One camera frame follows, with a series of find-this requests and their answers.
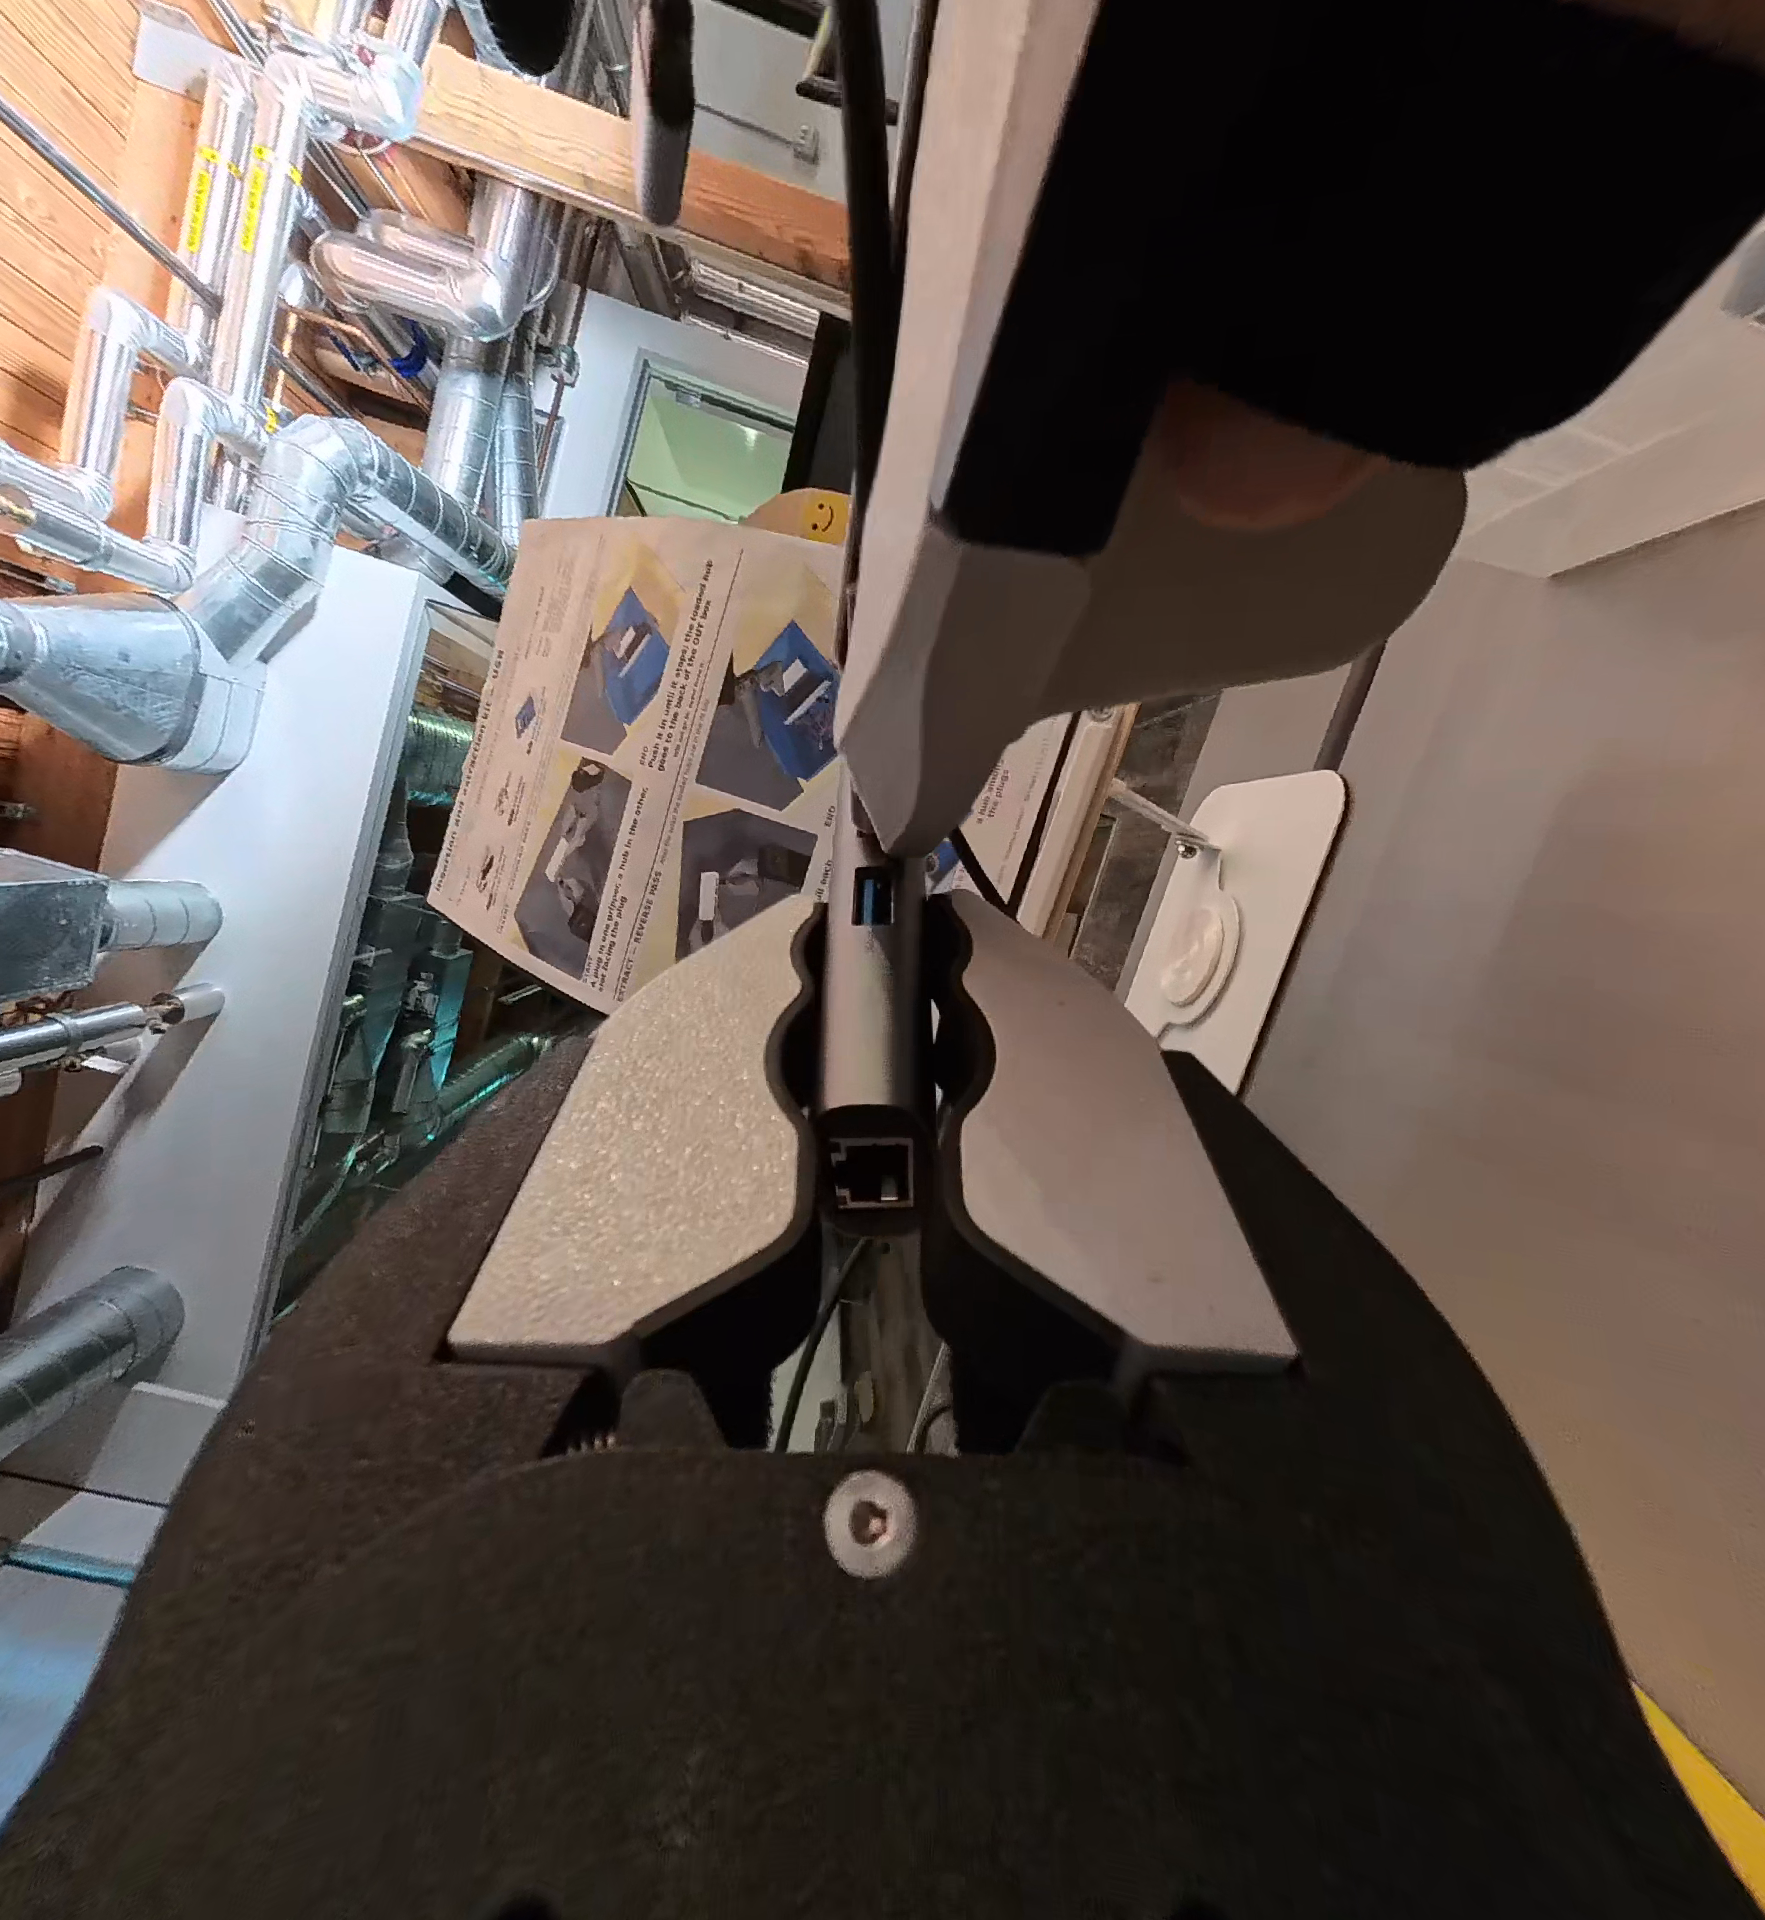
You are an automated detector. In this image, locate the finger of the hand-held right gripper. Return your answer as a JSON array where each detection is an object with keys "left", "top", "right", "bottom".
[{"left": 831, "top": 0, "right": 1473, "bottom": 867}]

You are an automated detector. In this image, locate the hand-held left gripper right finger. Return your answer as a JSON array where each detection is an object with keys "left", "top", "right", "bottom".
[{"left": 919, "top": 895, "right": 1304, "bottom": 1380}]

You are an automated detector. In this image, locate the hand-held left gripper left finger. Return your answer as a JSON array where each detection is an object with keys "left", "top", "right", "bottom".
[{"left": 441, "top": 903, "right": 824, "bottom": 1376}]

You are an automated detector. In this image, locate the thin black cable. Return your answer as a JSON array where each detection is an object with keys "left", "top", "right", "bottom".
[{"left": 788, "top": 1216, "right": 890, "bottom": 1456}]

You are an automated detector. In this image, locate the slim grey usb hub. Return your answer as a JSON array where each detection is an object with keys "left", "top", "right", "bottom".
[{"left": 811, "top": 857, "right": 950, "bottom": 1216}]

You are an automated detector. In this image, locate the black usb cable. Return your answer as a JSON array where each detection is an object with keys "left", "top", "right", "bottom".
[{"left": 831, "top": 0, "right": 913, "bottom": 602}]

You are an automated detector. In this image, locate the yellow plastic bin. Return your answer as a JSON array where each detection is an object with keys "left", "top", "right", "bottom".
[{"left": 1634, "top": 1686, "right": 1765, "bottom": 1920}]

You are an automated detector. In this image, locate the person's right hand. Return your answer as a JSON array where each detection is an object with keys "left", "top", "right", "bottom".
[{"left": 1153, "top": 384, "right": 1424, "bottom": 541}]

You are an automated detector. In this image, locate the white stand base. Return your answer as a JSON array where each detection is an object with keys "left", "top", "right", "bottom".
[{"left": 1116, "top": 769, "right": 1353, "bottom": 1096}]

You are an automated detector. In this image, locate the instruction poster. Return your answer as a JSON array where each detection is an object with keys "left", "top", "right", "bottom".
[{"left": 428, "top": 516, "right": 1080, "bottom": 1017}]

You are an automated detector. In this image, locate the silver ventilation duct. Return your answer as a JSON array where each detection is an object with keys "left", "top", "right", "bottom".
[{"left": 0, "top": 0, "right": 570, "bottom": 767}]

